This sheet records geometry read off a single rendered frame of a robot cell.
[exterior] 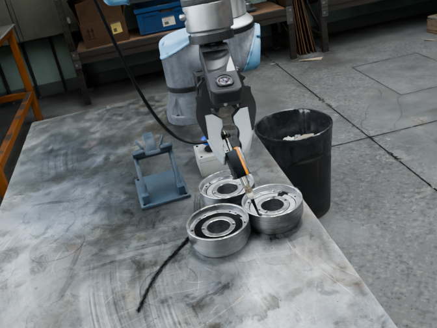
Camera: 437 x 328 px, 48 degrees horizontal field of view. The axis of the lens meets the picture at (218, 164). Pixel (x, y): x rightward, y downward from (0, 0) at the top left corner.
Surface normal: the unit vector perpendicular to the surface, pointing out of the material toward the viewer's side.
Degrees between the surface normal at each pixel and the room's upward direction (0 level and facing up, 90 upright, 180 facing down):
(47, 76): 90
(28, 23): 90
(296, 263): 0
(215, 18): 83
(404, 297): 0
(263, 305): 0
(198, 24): 83
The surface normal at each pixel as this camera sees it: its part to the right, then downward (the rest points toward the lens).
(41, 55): 0.20, 0.42
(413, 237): -0.16, -0.87
